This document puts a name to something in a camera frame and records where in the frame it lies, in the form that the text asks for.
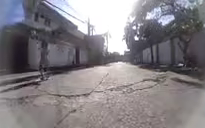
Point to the grey concrete road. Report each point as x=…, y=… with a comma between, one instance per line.
x=116, y=100

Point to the white wall with blue stripes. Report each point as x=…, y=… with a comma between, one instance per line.
x=163, y=51

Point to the thin young tree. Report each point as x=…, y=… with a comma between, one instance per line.
x=43, y=56

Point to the utility pole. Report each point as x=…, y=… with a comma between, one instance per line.
x=88, y=26

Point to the raised concrete sidewalk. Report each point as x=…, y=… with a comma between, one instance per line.
x=13, y=80

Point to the building with white wall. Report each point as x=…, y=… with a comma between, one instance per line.
x=60, y=50

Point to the row of trees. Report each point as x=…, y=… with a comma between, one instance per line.
x=156, y=30

